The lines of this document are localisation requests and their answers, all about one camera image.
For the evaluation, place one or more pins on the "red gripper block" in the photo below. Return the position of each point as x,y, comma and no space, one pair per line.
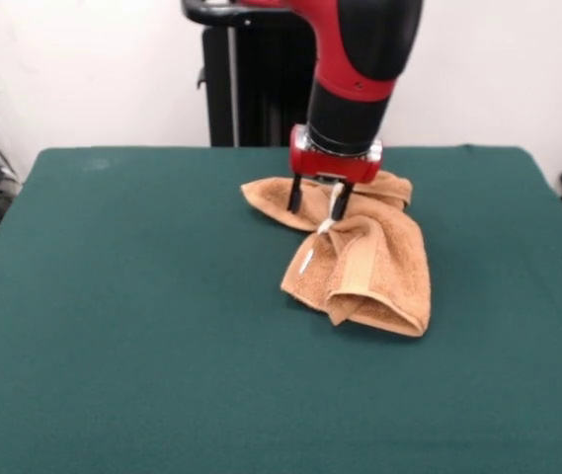
335,168

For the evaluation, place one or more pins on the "tan terry towel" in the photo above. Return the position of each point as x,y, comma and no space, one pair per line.
389,266

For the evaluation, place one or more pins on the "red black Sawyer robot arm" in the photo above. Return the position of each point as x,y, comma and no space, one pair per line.
345,113

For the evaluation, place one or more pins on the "dark green table cloth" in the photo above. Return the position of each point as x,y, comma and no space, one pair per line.
112,370

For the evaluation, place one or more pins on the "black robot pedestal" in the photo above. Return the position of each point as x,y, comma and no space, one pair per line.
251,74

